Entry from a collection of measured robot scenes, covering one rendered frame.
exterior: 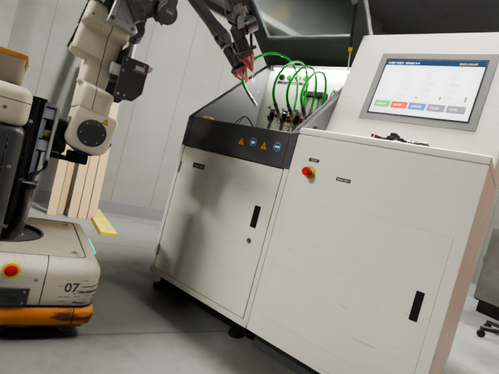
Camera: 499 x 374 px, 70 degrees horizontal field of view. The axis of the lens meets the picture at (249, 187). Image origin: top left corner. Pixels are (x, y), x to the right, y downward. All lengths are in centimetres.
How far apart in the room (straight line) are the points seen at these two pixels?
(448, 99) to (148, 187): 289
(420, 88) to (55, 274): 160
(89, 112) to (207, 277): 91
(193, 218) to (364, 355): 99
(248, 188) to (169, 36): 250
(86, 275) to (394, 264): 108
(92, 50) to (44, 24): 213
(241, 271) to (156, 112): 242
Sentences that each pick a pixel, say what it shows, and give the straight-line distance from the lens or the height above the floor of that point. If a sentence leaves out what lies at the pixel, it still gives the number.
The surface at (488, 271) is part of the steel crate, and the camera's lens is 412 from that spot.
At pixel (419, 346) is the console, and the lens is 138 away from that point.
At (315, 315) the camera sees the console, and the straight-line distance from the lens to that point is 149.
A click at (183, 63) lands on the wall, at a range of 388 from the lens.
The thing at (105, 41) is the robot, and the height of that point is 108.
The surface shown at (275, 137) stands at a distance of 161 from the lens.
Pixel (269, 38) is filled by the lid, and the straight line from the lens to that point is 238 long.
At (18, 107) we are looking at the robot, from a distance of 133.
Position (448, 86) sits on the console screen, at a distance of 174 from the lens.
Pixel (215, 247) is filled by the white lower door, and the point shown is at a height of 34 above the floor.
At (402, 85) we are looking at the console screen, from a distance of 178.
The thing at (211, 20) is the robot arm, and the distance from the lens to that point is 202.
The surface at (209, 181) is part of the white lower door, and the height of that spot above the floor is 64.
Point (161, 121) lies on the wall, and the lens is 376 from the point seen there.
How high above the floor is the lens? 74
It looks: 2 degrees down
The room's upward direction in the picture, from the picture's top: 15 degrees clockwise
